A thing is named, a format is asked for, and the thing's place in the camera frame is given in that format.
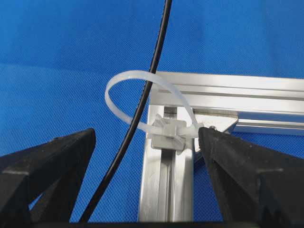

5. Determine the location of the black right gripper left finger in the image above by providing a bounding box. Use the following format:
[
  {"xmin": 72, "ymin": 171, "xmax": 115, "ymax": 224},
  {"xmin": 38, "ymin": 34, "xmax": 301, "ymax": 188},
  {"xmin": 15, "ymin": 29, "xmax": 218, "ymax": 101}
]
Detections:
[{"xmin": 0, "ymin": 128, "xmax": 96, "ymax": 223}]

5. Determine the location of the silver aluminium extrusion frame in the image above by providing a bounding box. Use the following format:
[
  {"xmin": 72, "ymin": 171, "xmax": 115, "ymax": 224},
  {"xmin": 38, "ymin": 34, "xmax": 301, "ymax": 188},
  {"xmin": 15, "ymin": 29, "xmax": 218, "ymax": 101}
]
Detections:
[{"xmin": 137, "ymin": 71, "xmax": 304, "ymax": 224}]

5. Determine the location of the silver corner bracket near loop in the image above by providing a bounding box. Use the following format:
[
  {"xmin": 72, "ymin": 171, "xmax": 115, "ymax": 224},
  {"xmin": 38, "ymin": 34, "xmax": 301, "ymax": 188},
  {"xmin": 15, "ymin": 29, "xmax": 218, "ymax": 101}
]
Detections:
[{"xmin": 193, "ymin": 114, "xmax": 239, "ymax": 164}]

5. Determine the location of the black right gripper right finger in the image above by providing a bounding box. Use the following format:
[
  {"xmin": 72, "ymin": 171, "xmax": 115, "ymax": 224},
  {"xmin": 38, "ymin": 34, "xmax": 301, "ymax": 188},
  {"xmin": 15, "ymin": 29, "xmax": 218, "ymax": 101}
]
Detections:
[{"xmin": 198, "ymin": 127, "xmax": 304, "ymax": 223}]

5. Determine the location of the grey zip tie mount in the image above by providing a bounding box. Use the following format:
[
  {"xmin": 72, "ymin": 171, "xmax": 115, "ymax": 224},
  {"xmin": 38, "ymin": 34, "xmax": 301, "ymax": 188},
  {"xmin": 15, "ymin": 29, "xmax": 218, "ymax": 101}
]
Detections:
[{"xmin": 151, "ymin": 114, "xmax": 187, "ymax": 151}]

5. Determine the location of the black wire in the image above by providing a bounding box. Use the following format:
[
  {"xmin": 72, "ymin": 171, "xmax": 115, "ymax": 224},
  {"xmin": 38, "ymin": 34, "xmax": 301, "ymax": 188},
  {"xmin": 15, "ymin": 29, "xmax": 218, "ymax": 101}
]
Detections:
[{"xmin": 79, "ymin": 0, "xmax": 173, "ymax": 224}]

